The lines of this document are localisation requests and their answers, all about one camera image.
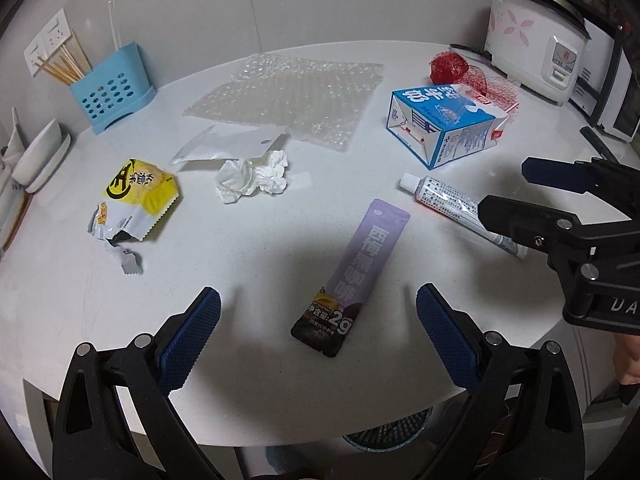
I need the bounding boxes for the white floral rice cooker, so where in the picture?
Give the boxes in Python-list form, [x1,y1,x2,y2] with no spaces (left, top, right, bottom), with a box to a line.
[481,0,591,106]

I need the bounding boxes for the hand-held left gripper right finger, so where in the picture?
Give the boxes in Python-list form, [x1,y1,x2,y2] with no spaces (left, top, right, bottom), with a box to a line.
[416,283,586,480]

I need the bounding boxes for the yellow snack packet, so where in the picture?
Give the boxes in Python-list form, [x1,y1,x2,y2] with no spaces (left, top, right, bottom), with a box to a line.
[89,158,180,243]

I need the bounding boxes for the black flat strip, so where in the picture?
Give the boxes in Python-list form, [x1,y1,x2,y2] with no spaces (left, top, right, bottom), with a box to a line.
[580,127,626,162]

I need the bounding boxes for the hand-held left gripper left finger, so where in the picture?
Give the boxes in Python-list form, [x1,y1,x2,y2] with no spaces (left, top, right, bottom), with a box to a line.
[52,287,222,480]

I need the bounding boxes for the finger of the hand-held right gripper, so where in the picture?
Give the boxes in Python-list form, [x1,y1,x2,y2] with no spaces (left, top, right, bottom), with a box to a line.
[477,195,640,261]
[521,156,640,196]

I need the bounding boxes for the crumpled white tissue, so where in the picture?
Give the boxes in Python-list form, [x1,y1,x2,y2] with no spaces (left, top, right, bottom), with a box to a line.
[214,150,291,205]

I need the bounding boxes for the white wall socket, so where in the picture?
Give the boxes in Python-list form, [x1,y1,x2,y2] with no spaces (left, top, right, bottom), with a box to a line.
[42,8,76,50]
[24,35,52,78]

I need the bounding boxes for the blue milk carton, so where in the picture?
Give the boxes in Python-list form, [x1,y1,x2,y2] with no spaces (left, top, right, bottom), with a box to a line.
[385,84,510,171]

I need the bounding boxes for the white microwave oven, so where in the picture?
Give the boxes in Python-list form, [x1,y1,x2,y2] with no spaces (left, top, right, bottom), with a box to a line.
[567,10,640,143]

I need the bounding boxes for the small silver wrapper piece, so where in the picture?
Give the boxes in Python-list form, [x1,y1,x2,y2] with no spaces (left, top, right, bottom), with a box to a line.
[104,240,143,276]

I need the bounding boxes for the clear bubble wrap sheet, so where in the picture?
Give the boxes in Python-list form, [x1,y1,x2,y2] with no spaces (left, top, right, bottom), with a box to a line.
[182,52,385,153]

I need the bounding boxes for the bundle of wooden chopsticks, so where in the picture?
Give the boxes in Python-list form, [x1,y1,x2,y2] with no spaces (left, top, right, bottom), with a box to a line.
[32,30,93,86]

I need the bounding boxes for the white ointment tube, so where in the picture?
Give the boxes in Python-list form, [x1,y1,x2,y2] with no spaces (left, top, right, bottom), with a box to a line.
[398,172,528,260]

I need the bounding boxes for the purple sachet packet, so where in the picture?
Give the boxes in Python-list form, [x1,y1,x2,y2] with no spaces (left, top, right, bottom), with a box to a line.
[291,199,411,358]

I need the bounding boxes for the red mesh net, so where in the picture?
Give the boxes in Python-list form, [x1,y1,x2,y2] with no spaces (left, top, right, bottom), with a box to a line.
[429,51,521,111]

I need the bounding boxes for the teal mesh trash bin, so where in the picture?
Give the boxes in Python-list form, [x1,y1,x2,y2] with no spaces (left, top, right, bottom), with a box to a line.
[342,406,433,453]

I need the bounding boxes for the white plastic pouch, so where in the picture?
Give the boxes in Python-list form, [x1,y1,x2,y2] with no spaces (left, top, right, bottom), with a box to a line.
[169,124,288,165]

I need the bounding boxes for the blue chopstick holder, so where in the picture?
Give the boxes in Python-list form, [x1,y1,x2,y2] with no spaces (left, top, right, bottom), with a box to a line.
[69,42,157,135]

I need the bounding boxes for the white plastic straws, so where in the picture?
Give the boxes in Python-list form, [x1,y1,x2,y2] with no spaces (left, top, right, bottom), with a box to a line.
[107,0,124,53]

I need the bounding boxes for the person's right hand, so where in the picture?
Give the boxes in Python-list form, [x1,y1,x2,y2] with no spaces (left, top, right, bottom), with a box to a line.
[614,332,640,387]

